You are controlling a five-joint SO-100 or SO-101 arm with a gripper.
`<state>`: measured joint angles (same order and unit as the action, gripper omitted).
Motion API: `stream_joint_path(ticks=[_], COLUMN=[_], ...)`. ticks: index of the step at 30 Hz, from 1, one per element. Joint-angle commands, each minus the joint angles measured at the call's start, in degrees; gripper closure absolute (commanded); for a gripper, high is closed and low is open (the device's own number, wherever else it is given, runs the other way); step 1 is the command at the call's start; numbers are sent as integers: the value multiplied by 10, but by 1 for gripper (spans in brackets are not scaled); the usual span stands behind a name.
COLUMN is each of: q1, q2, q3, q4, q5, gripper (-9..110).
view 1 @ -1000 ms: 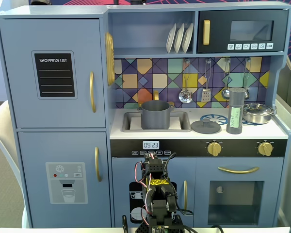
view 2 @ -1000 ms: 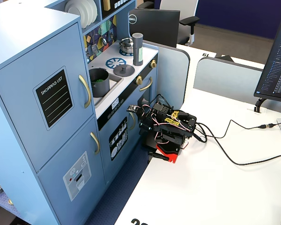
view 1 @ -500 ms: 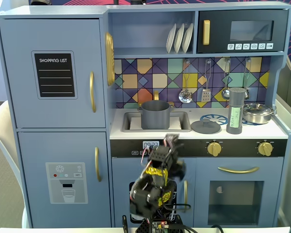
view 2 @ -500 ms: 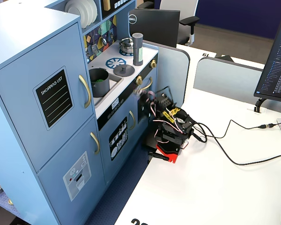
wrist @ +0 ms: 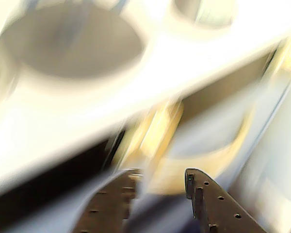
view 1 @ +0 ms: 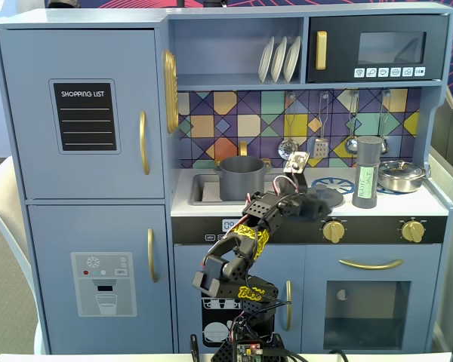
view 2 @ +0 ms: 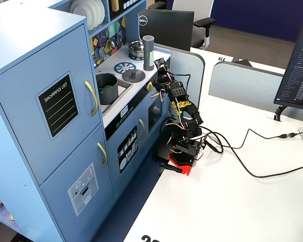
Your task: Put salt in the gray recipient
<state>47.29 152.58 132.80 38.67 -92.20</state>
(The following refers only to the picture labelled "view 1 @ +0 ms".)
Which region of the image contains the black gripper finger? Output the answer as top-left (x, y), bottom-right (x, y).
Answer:
top-left (305, 191), bottom-right (328, 207)
top-left (308, 204), bottom-right (334, 224)

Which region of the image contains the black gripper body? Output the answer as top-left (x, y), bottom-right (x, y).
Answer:
top-left (277, 191), bottom-right (314, 222)

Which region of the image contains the gray salt shaker green label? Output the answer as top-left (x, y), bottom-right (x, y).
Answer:
top-left (351, 135), bottom-right (383, 209)

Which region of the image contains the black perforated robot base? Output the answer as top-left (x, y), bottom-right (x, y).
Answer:
top-left (210, 331), bottom-right (288, 362)

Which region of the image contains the dark gray round disc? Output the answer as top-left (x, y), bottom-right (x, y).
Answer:
top-left (305, 188), bottom-right (345, 209)

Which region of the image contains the gold stove knob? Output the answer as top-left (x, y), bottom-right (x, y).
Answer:
top-left (322, 220), bottom-right (347, 244)
top-left (401, 220), bottom-right (426, 244)

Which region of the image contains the steel slotted spatula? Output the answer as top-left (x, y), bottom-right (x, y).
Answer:
top-left (312, 92), bottom-right (330, 158)

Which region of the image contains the blue oven door with window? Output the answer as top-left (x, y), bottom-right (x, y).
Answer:
top-left (304, 244), bottom-right (443, 354)

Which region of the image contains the steel slotted spoon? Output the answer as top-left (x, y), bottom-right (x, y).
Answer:
top-left (278, 93), bottom-right (299, 160)

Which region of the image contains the gray plastic cooking pot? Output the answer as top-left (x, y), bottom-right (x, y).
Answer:
top-left (214, 155), bottom-right (273, 201)

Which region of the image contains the steel ladle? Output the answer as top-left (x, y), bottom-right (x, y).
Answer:
top-left (344, 90), bottom-right (360, 155)

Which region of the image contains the gold toy faucet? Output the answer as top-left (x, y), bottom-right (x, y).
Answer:
top-left (213, 140), bottom-right (273, 167)

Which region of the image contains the small steel spoon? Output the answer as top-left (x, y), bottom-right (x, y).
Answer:
top-left (377, 89), bottom-right (392, 155)

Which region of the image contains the gray toy sink basin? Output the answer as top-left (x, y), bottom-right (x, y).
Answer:
top-left (188, 172), bottom-right (277, 207)

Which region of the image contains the white toy plate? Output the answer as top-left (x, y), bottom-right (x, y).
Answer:
top-left (258, 36), bottom-right (276, 84)
top-left (282, 35), bottom-right (302, 83)
top-left (270, 36), bottom-right (288, 84)

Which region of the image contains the blue dishwasher cabinet door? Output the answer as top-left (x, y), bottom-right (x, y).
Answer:
top-left (173, 244), bottom-right (305, 354)

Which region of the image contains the robot controller circuit board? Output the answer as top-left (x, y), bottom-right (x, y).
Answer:
top-left (233, 341), bottom-right (266, 362)

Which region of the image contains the gold round side ornament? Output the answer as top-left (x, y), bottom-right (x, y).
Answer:
top-left (162, 49), bottom-right (180, 135)

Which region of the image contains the black table clamp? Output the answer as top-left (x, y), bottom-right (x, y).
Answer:
top-left (190, 333), bottom-right (202, 362)

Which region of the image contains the black shopping list board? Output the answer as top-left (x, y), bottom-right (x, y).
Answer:
top-left (48, 78), bottom-right (122, 155)

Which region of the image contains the blue freezer door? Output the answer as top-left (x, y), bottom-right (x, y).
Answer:
top-left (26, 204), bottom-right (174, 354)

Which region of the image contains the blue wooden toy kitchen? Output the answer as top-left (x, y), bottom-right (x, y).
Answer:
top-left (0, 2), bottom-right (453, 355)

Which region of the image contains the blue fridge door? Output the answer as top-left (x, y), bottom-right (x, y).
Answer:
top-left (0, 29), bottom-right (165, 200)

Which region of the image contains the white chair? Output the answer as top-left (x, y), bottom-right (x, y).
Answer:
top-left (0, 156), bottom-right (47, 355)

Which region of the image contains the red white servo cable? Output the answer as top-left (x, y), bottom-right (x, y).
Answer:
top-left (272, 173), bottom-right (300, 198)

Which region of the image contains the wrist camera board on mount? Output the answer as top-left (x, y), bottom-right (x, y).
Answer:
top-left (282, 150), bottom-right (310, 193)

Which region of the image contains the gold curved oven handle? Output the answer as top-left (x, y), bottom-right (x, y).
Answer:
top-left (338, 258), bottom-right (404, 271)

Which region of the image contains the glass bowl with handle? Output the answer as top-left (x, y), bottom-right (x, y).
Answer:
top-left (377, 160), bottom-right (427, 193)

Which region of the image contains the gold cabinet door handle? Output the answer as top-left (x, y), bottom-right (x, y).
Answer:
top-left (285, 280), bottom-right (293, 332)

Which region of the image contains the black power cable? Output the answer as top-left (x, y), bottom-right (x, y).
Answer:
top-left (263, 347), bottom-right (349, 362)

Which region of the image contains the gold microwave handle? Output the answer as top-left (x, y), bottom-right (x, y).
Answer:
top-left (316, 30), bottom-right (328, 71)

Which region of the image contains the gold freezer door handle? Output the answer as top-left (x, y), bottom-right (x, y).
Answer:
top-left (146, 228), bottom-right (160, 284)

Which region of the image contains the gold fridge door handle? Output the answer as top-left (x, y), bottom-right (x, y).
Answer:
top-left (138, 110), bottom-right (152, 176)

